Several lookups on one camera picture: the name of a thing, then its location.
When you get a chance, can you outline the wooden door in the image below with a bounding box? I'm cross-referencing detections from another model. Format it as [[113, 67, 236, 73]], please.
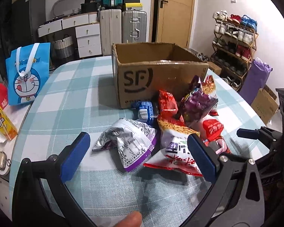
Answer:
[[156, 0, 195, 48]]

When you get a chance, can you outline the silver purple snack bag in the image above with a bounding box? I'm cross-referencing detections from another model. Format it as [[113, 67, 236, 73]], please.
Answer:
[[93, 118, 158, 172]]

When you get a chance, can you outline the blue cookie packet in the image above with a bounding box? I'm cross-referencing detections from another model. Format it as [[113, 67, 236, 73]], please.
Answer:
[[131, 101, 159, 126]]

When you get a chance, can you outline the silver suitcase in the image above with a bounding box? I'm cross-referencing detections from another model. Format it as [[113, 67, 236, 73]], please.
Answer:
[[122, 10, 147, 43]]

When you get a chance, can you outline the black refrigerator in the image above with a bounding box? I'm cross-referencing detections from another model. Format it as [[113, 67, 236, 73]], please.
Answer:
[[0, 0, 46, 79]]

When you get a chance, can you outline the small cardboard box by rack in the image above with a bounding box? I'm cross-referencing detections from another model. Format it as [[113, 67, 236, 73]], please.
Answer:
[[207, 61, 222, 75]]

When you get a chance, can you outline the left hand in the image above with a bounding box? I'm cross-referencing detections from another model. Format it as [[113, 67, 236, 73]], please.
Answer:
[[114, 211, 142, 227]]

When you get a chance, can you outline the red pouch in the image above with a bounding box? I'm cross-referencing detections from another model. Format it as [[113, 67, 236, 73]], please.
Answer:
[[0, 82, 8, 109]]

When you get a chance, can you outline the yellow orange box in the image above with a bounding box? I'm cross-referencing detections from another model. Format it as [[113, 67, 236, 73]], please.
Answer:
[[0, 107, 18, 140]]

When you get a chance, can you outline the woven laundry basket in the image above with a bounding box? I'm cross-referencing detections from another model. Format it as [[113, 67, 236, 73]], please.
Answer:
[[54, 34, 74, 59]]

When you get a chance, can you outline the beige suitcase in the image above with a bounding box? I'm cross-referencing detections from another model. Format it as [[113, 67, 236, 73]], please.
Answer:
[[99, 9, 122, 56]]

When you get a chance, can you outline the round desk mirror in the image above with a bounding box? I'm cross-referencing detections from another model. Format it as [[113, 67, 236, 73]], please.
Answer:
[[51, 0, 84, 17]]

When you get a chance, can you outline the white red noodle snack bag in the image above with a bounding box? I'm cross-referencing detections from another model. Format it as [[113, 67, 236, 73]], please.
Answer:
[[144, 115, 202, 177]]

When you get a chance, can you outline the checkered teal tablecloth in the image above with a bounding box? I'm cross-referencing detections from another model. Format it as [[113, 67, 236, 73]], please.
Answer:
[[9, 56, 268, 226]]

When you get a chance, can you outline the white drawer desk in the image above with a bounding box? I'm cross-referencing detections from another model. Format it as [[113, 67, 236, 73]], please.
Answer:
[[38, 12, 102, 58]]

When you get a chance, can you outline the small red candy packet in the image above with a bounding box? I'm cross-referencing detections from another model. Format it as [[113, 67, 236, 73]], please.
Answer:
[[204, 137, 231, 155]]

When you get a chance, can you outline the wooden shoe rack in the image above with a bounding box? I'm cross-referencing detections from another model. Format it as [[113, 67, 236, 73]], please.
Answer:
[[211, 10, 258, 92]]

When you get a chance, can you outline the brown cardboard box on floor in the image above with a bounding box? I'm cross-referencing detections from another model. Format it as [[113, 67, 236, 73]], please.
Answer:
[[251, 85, 279, 124]]

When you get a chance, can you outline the red chips bag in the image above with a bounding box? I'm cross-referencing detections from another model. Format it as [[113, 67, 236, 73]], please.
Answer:
[[158, 90, 184, 125]]

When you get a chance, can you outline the purple grape candy bag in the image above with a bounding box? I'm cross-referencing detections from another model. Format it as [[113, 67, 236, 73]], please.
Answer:
[[179, 75, 218, 124]]

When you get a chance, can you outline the white earbuds case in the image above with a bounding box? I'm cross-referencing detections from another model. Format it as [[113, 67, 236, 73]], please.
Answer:
[[0, 151, 12, 176]]

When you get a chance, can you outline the brown SF cardboard box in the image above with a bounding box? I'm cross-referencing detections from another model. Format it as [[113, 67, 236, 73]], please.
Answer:
[[111, 43, 209, 109]]

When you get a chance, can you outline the blue Doraemon tote bag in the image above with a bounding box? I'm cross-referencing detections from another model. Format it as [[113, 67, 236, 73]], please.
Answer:
[[5, 43, 51, 106]]

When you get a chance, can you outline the red white snack packet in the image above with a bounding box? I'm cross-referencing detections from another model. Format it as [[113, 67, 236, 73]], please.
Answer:
[[203, 119, 224, 141]]

